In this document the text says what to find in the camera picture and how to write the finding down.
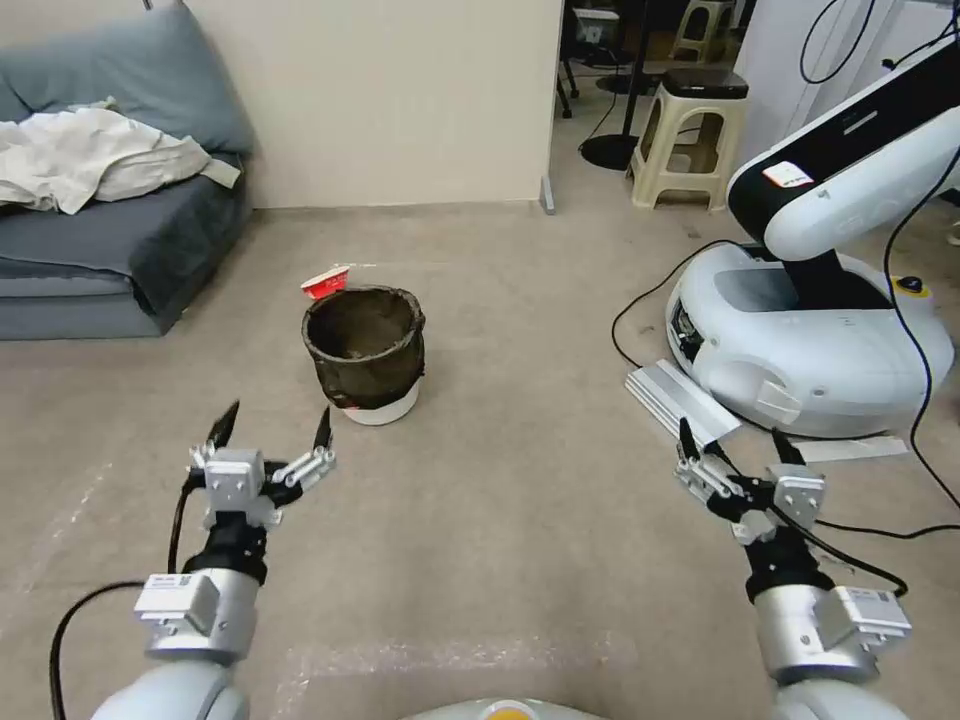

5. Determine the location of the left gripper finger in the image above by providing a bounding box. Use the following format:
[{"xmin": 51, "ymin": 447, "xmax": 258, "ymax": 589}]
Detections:
[
  {"xmin": 271, "ymin": 406, "xmax": 337, "ymax": 490},
  {"xmin": 187, "ymin": 400, "xmax": 242, "ymax": 471}
]

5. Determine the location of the white trash can dark bag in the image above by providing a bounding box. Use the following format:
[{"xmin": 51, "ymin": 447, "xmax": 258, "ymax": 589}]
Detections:
[{"xmin": 301, "ymin": 284, "xmax": 428, "ymax": 428}]

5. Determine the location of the flat silver plate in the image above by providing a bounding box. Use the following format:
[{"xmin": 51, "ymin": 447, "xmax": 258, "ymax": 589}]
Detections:
[{"xmin": 793, "ymin": 436, "xmax": 910, "ymax": 463}]

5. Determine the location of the silver aluminium profile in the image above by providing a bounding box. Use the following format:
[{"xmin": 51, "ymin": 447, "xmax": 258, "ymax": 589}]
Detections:
[{"xmin": 624, "ymin": 357, "xmax": 745, "ymax": 453}]

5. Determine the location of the white wheeled robot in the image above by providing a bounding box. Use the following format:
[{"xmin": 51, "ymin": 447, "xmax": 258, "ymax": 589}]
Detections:
[{"xmin": 665, "ymin": 33, "xmax": 960, "ymax": 441}]

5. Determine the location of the red paper cup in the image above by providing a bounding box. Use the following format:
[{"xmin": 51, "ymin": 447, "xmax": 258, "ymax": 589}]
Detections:
[{"xmin": 299, "ymin": 263, "xmax": 355, "ymax": 303}]

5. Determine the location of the grey-blue sofa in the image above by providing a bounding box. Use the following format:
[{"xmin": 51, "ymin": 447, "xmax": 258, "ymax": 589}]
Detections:
[{"xmin": 0, "ymin": 0, "xmax": 257, "ymax": 343}]

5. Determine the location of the white crumpled blanket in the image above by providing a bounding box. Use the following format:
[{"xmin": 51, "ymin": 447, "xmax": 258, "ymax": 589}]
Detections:
[{"xmin": 0, "ymin": 95, "xmax": 244, "ymax": 217}]

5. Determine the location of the beige plastic stool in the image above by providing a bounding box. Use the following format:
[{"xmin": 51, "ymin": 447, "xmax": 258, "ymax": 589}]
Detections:
[
  {"xmin": 669, "ymin": 0, "xmax": 738, "ymax": 63},
  {"xmin": 626, "ymin": 72, "xmax": 751, "ymax": 214}
]

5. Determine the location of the black round stand base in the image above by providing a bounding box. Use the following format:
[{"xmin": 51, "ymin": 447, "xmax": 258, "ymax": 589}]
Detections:
[{"xmin": 576, "ymin": 0, "xmax": 652, "ymax": 173}]

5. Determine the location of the black flat device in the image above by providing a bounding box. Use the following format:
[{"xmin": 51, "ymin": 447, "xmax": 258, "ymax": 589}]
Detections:
[{"xmin": 662, "ymin": 68, "xmax": 752, "ymax": 102}]

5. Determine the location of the black office chair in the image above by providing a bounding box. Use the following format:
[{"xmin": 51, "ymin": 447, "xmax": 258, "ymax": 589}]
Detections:
[{"xmin": 558, "ymin": 0, "xmax": 625, "ymax": 121}]

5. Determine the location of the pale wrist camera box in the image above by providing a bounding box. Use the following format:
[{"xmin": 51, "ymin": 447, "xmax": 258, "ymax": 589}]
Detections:
[
  {"xmin": 200, "ymin": 448, "xmax": 285, "ymax": 528},
  {"xmin": 766, "ymin": 463, "xmax": 828, "ymax": 530}
]

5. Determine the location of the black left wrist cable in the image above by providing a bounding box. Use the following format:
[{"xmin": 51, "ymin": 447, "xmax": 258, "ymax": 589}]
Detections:
[{"xmin": 48, "ymin": 478, "xmax": 211, "ymax": 720}]

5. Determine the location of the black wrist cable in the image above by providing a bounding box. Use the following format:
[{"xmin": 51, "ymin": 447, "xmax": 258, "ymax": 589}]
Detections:
[
  {"xmin": 749, "ymin": 479, "xmax": 910, "ymax": 598},
  {"xmin": 48, "ymin": 478, "xmax": 211, "ymax": 720}
]

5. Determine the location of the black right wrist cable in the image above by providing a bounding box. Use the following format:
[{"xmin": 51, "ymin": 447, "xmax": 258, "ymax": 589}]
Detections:
[{"xmin": 749, "ymin": 479, "xmax": 910, "ymax": 598}]

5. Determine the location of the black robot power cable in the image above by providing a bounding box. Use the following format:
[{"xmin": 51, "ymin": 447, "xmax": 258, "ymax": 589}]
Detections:
[{"xmin": 883, "ymin": 146, "xmax": 960, "ymax": 540}]

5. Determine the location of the black floor cable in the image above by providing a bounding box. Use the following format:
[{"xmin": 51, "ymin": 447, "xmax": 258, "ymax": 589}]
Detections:
[{"xmin": 610, "ymin": 239, "xmax": 735, "ymax": 370}]

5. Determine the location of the black hanging cable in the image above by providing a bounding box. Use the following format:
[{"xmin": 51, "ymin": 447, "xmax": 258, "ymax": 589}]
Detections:
[{"xmin": 797, "ymin": 0, "xmax": 960, "ymax": 85}]

